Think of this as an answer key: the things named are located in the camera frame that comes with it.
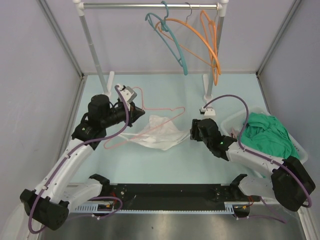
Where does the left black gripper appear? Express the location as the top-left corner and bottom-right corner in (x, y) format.
(101, 101), (145, 128)

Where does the pink wire hanger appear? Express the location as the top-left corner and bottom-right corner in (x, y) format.
(103, 86), (190, 151)

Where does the white tank top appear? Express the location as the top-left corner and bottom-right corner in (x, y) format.
(119, 114), (190, 151)

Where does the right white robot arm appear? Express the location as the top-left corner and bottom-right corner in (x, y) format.
(190, 118), (316, 212)

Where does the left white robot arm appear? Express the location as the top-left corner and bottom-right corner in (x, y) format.
(20, 90), (145, 234)

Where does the teal plastic hanger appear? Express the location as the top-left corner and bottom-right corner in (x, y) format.
(144, 0), (189, 76)

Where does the large orange plastic hanger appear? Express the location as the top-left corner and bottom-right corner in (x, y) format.
(147, 18), (212, 75)

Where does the small orange plastic hanger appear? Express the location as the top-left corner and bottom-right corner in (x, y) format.
(200, 10), (221, 86)

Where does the pink cloth in basket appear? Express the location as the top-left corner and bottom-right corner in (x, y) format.
(229, 127), (241, 139)

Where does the green cloth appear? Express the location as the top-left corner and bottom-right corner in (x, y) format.
(240, 112), (299, 159)

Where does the white metal clothes rack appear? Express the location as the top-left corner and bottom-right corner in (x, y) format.
(73, 0), (229, 108)

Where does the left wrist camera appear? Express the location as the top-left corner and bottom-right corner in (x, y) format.
(117, 84), (137, 104)

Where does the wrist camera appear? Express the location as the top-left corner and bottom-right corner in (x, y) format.
(117, 84), (137, 104)
(199, 106), (216, 118)

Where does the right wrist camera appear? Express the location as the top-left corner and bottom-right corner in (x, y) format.
(199, 106), (216, 118)

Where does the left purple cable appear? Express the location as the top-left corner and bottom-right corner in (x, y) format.
(27, 84), (132, 235)

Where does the purple cable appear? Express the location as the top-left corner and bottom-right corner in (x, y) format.
(27, 84), (132, 235)
(203, 93), (313, 209)

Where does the white cable duct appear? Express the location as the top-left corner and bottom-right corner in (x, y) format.
(72, 201), (237, 215)

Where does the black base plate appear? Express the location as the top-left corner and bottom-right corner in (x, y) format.
(100, 184), (249, 211)

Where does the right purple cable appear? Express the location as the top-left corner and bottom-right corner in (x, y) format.
(203, 93), (313, 209)

